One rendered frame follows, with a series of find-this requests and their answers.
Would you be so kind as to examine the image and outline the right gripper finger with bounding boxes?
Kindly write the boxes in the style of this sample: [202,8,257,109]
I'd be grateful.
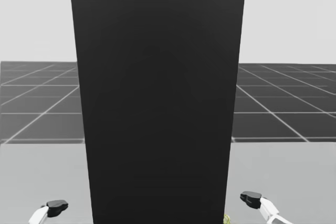
[239,190,292,224]

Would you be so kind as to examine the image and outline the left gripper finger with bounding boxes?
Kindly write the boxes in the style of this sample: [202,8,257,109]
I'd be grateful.
[27,199,70,224]

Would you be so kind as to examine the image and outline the black screen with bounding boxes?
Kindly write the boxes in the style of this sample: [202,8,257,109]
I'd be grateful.
[69,0,247,224]

